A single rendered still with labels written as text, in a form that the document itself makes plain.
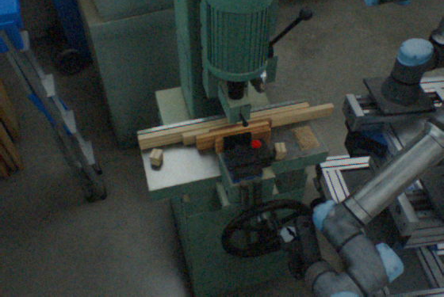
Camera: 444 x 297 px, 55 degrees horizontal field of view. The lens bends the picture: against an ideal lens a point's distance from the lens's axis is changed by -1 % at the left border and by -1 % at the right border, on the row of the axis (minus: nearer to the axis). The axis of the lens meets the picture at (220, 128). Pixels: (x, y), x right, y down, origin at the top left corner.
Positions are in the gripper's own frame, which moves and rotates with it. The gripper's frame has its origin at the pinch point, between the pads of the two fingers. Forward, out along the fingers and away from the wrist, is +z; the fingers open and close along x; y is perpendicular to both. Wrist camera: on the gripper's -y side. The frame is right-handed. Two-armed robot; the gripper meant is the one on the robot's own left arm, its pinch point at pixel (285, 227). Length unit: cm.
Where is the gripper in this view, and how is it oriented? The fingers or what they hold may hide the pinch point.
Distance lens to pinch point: 124.9
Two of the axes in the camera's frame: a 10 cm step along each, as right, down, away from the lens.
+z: -2.3, -2.4, 9.4
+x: 9.6, -2.0, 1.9
